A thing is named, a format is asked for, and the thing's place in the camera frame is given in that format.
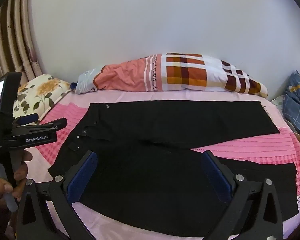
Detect black pants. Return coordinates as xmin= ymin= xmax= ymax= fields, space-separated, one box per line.
xmin=47 ymin=100 xmax=299 ymax=238

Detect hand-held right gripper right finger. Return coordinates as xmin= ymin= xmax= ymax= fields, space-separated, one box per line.
xmin=201 ymin=150 xmax=283 ymax=240

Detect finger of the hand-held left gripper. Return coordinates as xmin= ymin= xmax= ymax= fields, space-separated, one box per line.
xmin=15 ymin=117 xmax=67 ymax=133
xmin=14 ymin=113 xmax=39 ymax=126

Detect blue plaid cloth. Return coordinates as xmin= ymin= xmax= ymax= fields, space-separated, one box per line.
xmin=282 ymin=70 xmax=300 ymax=138

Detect floral pillow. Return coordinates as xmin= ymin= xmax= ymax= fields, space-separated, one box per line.
xmin=12 ymin=74 xmax=72 ymax=121

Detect orange white patterned pillow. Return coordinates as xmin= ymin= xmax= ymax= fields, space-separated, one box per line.
xmin=75 ymin=53 xmax=268 ymax=98

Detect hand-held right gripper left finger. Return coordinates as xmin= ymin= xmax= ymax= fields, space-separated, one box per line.
xmin=16 ymin=150 xmax=98 ymax=240

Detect person's left hand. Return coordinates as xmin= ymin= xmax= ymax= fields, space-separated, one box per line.
xmin=0 ymin=150 xmax=33 ymax=207

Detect floral curtain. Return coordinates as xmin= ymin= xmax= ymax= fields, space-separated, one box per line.
xmin=0 ymin=0 xmax=44 ymax=80

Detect pink checked bed sheet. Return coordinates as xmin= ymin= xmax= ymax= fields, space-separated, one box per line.
xmin=14 ymin=90 xmax=300 ymax=240

